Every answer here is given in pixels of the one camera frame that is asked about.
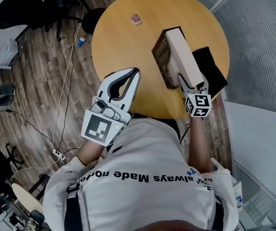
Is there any black jacket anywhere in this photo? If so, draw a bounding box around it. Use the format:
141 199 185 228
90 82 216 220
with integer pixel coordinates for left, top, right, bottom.
0 0 45 30

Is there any white storage box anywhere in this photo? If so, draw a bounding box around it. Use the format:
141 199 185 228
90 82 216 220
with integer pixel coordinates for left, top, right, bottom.
0 38 19 66

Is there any white cable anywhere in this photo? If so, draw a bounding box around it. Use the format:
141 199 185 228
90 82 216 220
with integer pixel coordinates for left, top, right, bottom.
20 6 86 170

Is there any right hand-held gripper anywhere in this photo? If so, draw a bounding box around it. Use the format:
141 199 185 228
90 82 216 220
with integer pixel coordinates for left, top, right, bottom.
177 72 212 117

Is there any black swivel chair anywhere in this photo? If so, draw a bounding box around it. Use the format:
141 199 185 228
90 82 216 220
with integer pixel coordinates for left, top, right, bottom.
0 142 25 185

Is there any small pink cube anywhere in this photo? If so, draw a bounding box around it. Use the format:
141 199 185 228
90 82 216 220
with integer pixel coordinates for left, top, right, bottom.
130 13 143 26

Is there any person's left forearm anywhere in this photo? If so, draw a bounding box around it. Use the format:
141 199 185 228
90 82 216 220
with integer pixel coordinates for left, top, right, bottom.
76 140 106 166

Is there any black office chair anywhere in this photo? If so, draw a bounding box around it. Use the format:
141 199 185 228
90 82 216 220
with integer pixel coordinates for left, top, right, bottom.
43 0 86 42

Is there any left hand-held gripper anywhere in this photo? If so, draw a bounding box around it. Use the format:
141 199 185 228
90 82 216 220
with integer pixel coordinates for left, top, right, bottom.
81 67 141 147

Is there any cluttered work desk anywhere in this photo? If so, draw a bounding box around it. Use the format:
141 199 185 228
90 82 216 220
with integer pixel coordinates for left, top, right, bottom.
0 186 47 231

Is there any black folder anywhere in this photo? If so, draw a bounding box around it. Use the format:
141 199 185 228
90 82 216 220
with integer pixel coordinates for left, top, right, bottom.
191 46 228 98

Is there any round beige side table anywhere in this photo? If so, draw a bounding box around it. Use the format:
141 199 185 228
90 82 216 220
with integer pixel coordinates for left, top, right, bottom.
12 183 45 214

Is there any white power strip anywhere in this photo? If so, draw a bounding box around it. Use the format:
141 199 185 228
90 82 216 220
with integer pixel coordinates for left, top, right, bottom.
52 148 66 162

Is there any beige cardboard box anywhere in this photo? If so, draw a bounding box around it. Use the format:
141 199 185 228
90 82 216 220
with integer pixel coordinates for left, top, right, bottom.
164 28 205 88

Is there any black mesh file holder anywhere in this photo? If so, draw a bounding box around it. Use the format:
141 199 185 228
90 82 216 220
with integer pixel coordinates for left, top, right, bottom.
151 26 187 90

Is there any black standing fan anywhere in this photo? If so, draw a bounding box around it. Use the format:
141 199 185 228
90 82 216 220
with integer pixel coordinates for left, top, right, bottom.
7 0 107 35

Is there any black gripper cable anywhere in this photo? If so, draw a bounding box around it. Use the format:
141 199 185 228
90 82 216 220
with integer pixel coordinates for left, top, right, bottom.
179 123 191 144

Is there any black shoulder strap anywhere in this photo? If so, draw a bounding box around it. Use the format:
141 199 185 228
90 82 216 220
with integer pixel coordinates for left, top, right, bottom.
64 183 85 231
211 198 225 231

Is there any person's white printed shirt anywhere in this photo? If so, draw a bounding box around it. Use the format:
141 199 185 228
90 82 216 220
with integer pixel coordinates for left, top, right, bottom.
42 118 239 231

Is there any person's right forearm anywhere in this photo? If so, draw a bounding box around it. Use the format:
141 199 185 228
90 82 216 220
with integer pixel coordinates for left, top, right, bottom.
188 114 213 173

